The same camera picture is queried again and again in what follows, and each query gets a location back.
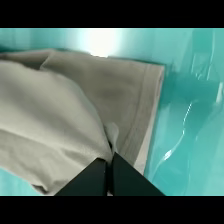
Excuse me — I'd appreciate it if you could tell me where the beige T-shirt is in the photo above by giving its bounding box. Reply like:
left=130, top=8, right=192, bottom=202
left=0, top=48, right=166, bottom=196

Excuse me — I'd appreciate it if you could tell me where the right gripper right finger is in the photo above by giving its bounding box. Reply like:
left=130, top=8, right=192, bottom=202
left=110, top=151, right=166, bottom=197

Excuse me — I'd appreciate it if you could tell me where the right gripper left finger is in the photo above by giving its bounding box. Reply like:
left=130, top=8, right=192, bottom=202
left=56, top=157, right=108, bottom=197

